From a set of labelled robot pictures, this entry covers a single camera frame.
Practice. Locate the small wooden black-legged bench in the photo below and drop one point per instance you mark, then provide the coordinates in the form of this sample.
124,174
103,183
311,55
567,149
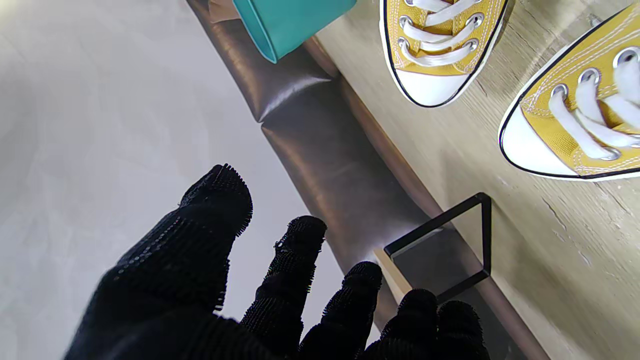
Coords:
486,235

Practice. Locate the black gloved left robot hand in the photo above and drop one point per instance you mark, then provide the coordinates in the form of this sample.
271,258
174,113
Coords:
170,280

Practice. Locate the brown sofa cushion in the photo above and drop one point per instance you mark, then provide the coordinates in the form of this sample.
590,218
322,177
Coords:
220,10

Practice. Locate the dark brown leather sofa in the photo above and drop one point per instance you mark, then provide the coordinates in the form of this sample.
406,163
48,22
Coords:
325,165

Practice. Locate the green plastic basket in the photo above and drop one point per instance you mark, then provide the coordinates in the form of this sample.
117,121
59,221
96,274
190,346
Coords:
290,25

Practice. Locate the yellow canvas sneaker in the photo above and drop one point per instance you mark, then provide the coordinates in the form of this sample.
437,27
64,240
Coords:
550,140
440,85

